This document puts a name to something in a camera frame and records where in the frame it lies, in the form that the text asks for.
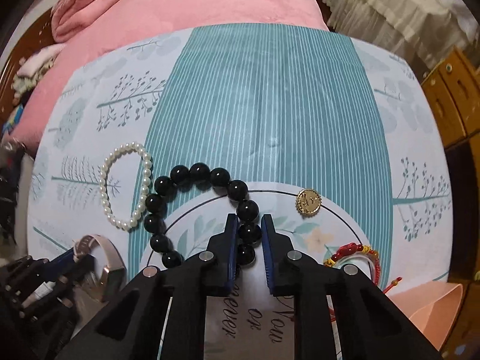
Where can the wooden headboard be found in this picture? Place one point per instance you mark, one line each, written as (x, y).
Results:
(36, 37)

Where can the pink bed blanket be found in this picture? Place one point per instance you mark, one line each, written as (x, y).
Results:
(128, 21)

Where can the teal white floral tablecloth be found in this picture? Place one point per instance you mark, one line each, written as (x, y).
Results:
(155, 143)

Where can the folded pink quilt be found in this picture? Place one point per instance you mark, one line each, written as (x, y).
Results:
(70, 17)

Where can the cream lace furniture cover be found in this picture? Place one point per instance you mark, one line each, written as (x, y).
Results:
(422, 32)

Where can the pink strap wristwatch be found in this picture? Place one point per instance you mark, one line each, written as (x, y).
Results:
(112, 275)

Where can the wooden desk with drawers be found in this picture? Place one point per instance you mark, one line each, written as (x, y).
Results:
(452, 91)

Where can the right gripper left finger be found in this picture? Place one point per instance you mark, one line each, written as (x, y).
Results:
(221, 272)

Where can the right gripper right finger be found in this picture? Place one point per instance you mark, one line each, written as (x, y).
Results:
(279, 259)

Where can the pink plastic tray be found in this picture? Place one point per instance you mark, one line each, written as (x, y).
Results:
(432, 307)

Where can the gold round brooch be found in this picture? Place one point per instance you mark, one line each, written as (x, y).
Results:
(308, 202)

